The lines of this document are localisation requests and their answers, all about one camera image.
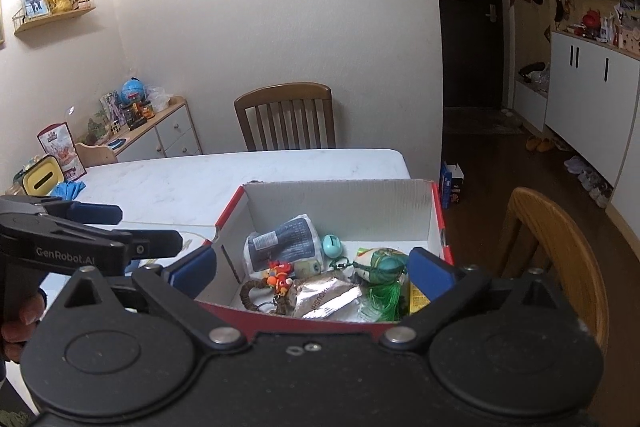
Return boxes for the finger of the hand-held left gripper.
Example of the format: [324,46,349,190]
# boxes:
[117,229,184,269]
[47,201,124,226]

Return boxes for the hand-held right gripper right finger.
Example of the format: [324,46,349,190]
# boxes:
[378,247,582,351]

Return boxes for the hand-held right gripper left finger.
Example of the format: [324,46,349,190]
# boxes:
[47,246,248,351]

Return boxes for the yellow small box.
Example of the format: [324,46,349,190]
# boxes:
[408,282,432,316]

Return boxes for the green tassel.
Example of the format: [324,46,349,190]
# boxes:
[366,279,409,324]

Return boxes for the painted green figurine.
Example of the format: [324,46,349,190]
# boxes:
[352,246,409,284]

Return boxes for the woven brown bracelet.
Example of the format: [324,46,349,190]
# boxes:
[239,279,297,316]

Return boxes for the orange toy keychain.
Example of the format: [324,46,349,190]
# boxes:
[264,259,297,296]

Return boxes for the mint round case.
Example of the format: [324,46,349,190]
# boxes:
[321,234,344,261]

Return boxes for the silver foil packet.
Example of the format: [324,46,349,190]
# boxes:
[294,274,364,321]

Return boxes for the white and red cardboard box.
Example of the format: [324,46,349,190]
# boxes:
[194,179,457,324]

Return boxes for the person's left hand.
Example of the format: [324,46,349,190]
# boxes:
[0,294,47,364]

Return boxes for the blue glove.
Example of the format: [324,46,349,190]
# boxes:
[52,179,87,200]

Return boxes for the light wooden chair back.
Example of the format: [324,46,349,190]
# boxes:
[74,141,119,168]

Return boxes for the yellow tissue box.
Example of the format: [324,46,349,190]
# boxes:
[22,156,64,198]

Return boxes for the red snack bag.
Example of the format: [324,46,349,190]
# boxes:
[37,121,86,180]

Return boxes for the clear plant terrarium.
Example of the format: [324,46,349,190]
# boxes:
[87,106,119,146]

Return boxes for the small printed carton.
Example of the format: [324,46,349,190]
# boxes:
[439,161,466,211]

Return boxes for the white sideboard cabinet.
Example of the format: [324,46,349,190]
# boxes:
[75,95,204,168]

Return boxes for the blue globe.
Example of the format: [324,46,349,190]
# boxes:
[119,78,147,106]

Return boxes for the light brown wooden chair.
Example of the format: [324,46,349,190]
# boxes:
[492,186,612,359]

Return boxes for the white plastic bag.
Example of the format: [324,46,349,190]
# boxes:
[147,85,171,113]

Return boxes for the grey doormat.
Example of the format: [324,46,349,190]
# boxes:
[444,106,524,136]

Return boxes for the yellow slippers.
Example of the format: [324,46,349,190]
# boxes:
[524,135,557,153]

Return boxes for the dark wooden slatted chair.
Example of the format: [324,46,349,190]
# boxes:
[233,81,337,152]

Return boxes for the white shoes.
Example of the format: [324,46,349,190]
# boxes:
[564,155,614,208]

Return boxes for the low white shoe cabinet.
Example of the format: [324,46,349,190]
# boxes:
[514,74,551,134]

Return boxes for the lower white cabinet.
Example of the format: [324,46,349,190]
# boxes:
[544,29,640,208]

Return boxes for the dark entrance door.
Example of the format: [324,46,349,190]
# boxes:
[424,0,504,108]

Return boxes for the wooden wall shelf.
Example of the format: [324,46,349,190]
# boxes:
[12,4,97,39]

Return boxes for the small photo frame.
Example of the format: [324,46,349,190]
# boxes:
[18,0,51,20]

